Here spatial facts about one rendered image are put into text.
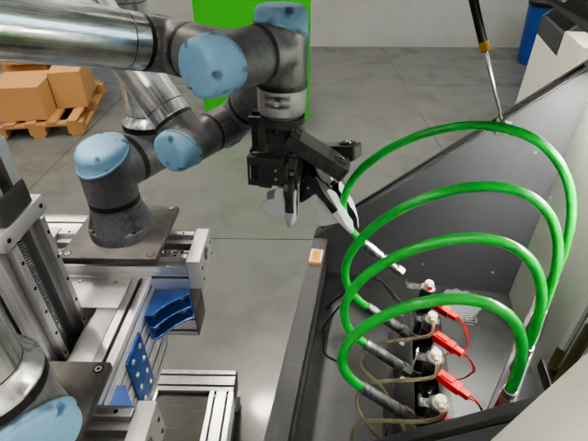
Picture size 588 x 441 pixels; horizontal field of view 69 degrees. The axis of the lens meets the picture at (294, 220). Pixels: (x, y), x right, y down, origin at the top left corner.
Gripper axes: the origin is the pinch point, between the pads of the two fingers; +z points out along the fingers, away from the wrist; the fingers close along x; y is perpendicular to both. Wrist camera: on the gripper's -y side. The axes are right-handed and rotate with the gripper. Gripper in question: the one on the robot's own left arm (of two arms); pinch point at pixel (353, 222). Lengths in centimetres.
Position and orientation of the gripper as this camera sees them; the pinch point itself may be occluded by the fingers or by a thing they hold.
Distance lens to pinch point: 80.4
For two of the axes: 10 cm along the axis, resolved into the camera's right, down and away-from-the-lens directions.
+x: -4.7, 3.2, -8.2
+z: 5.3, 8.5, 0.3
